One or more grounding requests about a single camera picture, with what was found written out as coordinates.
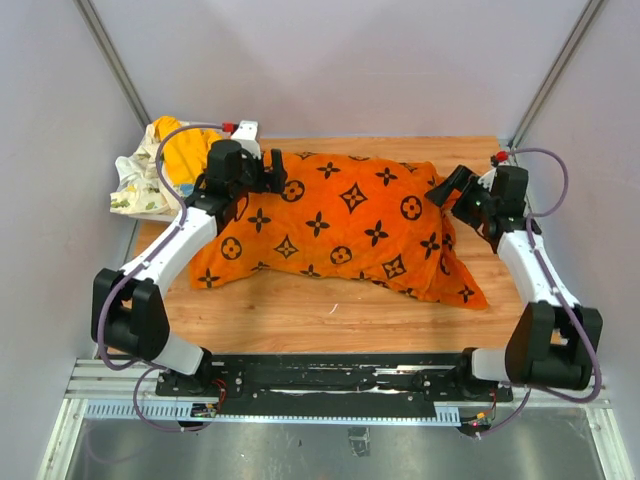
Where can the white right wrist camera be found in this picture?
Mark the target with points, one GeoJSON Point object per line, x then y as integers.
{"type": "Point", "coordinates": [487, 179]}

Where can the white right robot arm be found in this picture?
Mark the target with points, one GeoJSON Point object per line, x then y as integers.
{"type": "Point", "coordinates": [553, 346]}

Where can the white plastic basket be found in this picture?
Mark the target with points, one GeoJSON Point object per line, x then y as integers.
{"type": "Point", "coordinates": [183, 190]}

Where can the yellow cloth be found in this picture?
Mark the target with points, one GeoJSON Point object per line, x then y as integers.
{"type": "Point", "coordinates": [185, 155]}

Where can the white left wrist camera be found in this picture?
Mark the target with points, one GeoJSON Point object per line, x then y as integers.
{"type": "Point", "coordinates": [247, 135]}

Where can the aluminium frame post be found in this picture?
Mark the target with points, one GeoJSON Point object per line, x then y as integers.
{"type": "Point", "coordinates": [92, 19]}
{"type": "Point", "coordinates": [562, 60]}

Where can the right aluminium frame post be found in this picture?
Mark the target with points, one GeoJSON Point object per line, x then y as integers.
{"type": "Point", "coordinates": [562, 60]}

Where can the orange patterned plush pillowcase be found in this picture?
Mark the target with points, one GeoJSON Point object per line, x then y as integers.
{"type": "Point", "coordinates": [349, 217]}

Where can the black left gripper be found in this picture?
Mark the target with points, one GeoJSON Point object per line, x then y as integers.
{"type": "Point", "coordinates": [272, 181]}

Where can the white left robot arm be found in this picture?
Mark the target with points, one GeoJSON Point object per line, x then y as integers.
{"type": "Point", "coordinates": [128, 312]}

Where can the left aluminium frame post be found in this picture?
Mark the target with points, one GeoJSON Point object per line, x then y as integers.
{"type": "Point", "coordinates": [92, 19]}

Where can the grey slotted cable duct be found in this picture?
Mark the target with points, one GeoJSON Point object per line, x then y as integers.
{"type": "Point", "coordinates": [308, 408]}

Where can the white printed cloth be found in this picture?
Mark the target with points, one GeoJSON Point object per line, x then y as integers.
{"type": "Point", "coordinates": [140, 192]}

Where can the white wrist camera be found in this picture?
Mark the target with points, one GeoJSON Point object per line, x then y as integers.
{"type": "Point", "coordinates": [247, 135]}
{"type": "Point", "coordinates": [487, 179]}

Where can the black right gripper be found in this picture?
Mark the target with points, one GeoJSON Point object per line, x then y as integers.
{"type": "Point", "coordinates": [462, 180]}

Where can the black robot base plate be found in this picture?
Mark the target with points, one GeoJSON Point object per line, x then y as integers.
{"type": "Point", "coordinates": [435, 377]}

